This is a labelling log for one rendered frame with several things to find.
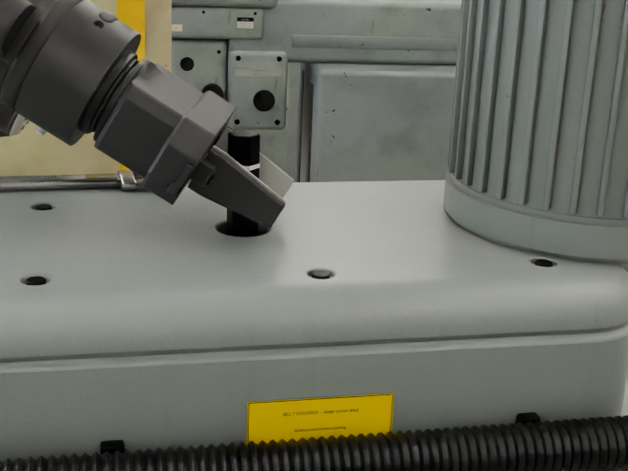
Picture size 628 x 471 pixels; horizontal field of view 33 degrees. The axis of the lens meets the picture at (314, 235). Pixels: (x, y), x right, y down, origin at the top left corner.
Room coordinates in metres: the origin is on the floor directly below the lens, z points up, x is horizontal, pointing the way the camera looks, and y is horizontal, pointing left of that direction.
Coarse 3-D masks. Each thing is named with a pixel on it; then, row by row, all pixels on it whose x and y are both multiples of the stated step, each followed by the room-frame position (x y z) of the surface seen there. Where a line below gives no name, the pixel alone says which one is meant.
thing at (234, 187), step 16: (208, 160) 0.66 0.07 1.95; (224, 160) 0.66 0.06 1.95; (192, 176) 0.65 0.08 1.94; (208, 176) 0.65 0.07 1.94; (224, 176) 0.66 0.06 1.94; (240, 176) 0.65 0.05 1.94; (208, 192) 0.66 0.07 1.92; (224, 192) 0.66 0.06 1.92; (240, 192) 0.65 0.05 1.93; (256, 192) 0.65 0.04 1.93; (272, 192) 0.66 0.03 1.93; (240, 208) 0.65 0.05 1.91; (256, 208) 0.65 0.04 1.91; (272, 208) 0.65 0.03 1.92; (272, 224) 0.66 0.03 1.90
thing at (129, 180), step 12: (0, 180) 0.75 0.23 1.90; (12, 180) 0.75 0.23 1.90; (24, 180) 0.75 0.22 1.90; (36, 180) 0.76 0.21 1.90; (48, 180) 0.76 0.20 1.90; (60, 180) 0.76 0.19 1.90; (72, 180) 0.76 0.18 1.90; (84, 180) 0.76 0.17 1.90; (96, 180) 0.77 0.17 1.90; (108, 180) 0.77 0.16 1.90; (120, 180) 0.77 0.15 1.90; (132, 180) 0.77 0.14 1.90
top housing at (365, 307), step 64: (0, 192) 0.75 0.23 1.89; (64, 192) 0.75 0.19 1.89; (128, 192) 0.76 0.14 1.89; (192, 192) 0.77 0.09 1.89; (320, 192) 0.78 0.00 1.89; (384, 192) 0.79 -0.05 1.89; (0, 256) 0.61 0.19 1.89; (64, 256) 0.62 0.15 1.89; (128, 256) 0.62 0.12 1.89; (192, 256) 0.63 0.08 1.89; (256, 256) 0.63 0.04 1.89; (320, 256) 0.64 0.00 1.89; (384, 256) 0.64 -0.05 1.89; (448, 256) 0.65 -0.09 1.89; (512, 256) 0.65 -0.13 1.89; (0, 320) 0.53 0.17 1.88; (64, 320) 0.54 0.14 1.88; (128, 320) 0.55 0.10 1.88; (192, 320) 0.55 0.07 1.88; (256, 320) 0.56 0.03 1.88; (320, 320) 0.57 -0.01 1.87; (384, 320) 0.58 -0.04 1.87; (448, 320) 0.59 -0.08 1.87; (512, 320) 0.59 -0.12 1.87; (576, 320) 0.60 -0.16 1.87; (0, 384) 0.53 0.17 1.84; (64, 384) 0.54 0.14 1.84; (128, 384) 0.54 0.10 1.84; (192, 384) 0.55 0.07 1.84; (256, 384) 0.56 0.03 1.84; (320, 384) 0.57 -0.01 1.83; (384, 384) 0.58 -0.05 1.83; (448, 384) 0.59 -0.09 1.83; (512, 384) 0.60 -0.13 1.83; (576, 384) 0.60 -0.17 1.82; (0, 448) 0.53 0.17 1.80; (64, 448) 0.54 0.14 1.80; (128, 448) 0.54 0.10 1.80
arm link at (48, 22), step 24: (0, 0) 0.64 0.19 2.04; (24, 0) 0.65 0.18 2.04; (48, 0) 0.67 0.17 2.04; (72, 0) 0.68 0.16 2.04; (0, 24) 0.63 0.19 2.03; (24, 24) 0.66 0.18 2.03; (48, 24) 0.66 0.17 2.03; (0, 48) 0.64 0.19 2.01; (24, 48) 0.65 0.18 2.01; (0, 72) 0.66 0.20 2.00; (24, 72) 0.65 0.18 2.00; (0, 96) 0.67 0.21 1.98
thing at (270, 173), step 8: (224, 136) 0.71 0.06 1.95; (216, 144) 0.72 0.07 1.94; (224, 144) 0.71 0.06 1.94; (264, 160) 0.71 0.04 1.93; (272, 160) 0.72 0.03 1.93; (264, 168) 0.71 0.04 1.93; (272, 168) 0.71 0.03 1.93; (280, 168) 0.72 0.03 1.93; (264, 176) 0.71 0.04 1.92; (272, 176) 0.71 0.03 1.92; (280, 176) 0.71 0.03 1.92; (288, 176) 0.71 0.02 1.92; (272, 184) 0.71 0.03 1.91; (280, 184) 0.71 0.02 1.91; (288, 184) 0.71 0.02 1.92; (280, 192) 0.71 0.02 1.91
